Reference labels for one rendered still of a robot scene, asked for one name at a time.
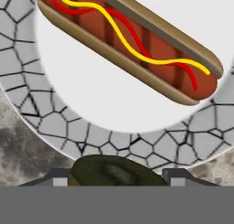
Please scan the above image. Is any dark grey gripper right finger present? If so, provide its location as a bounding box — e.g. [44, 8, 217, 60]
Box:
[162, 168, 219, 187]

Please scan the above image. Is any white plate with cracked rim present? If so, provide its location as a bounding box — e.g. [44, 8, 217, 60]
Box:
[0, 0, 234, 170]

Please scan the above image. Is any hot dog with mustard ketchup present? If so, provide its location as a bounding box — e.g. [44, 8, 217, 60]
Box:
[36, 0, 225, 107]

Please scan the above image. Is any dark green kiwi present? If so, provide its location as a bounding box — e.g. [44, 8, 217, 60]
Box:
[68, 155, 170, 187]

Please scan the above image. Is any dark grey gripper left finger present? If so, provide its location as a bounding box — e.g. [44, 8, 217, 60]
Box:
[18, 167, 73, 187]

